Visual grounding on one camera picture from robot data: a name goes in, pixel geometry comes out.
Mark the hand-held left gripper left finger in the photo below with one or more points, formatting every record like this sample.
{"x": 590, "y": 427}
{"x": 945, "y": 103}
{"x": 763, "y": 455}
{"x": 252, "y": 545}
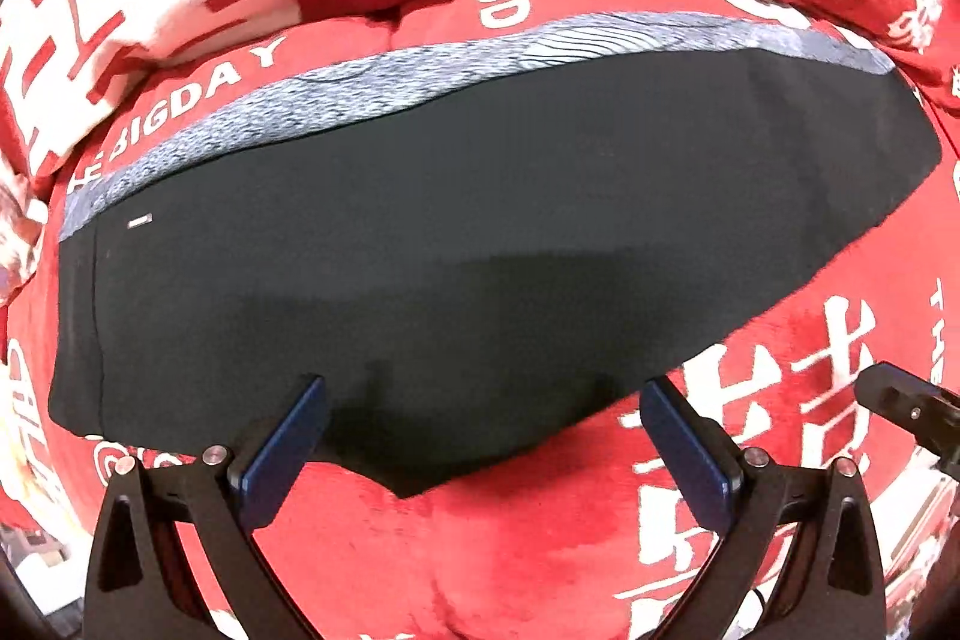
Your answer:
{"x": 285, "y": 452}

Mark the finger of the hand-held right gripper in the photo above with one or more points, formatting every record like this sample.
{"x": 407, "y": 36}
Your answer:
{"x": 900, "y": 400}

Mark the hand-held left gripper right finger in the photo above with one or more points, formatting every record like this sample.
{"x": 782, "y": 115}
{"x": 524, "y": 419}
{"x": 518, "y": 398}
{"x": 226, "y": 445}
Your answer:
{"x": 686, "y": 452}

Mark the black pants with grey waistband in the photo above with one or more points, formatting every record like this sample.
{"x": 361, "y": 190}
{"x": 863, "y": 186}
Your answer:
{"x": 450, "y": 235}

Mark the red printed sofa cover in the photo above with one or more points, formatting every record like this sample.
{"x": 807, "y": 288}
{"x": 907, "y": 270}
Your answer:
{"x": 525, "y": 550}

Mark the pale patterned pillow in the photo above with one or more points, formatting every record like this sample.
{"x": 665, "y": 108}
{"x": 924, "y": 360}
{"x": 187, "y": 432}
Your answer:
{"x": 15, "y": 235}

